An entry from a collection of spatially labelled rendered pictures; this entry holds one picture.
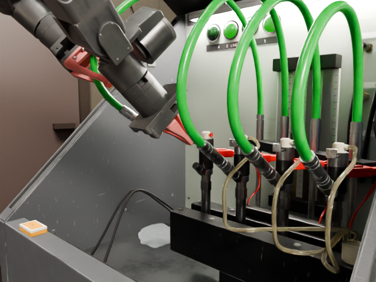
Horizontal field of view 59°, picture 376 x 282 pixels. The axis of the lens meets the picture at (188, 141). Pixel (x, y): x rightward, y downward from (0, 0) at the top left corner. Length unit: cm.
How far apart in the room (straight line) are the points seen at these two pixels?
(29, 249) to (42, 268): 5
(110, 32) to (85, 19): 3
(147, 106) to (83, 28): 15
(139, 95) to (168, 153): 50
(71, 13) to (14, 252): 49
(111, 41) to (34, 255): 40
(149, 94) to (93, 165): 37
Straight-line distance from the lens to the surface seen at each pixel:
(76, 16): 44
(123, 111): 63
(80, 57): 62
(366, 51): 78
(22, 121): 212
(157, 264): 79
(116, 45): 47
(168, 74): 99
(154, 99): 52
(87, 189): 84
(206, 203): 65
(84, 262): 56
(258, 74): 78
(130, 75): 50
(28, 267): 70
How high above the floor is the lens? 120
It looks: 7 degrees down
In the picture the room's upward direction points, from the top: straight up
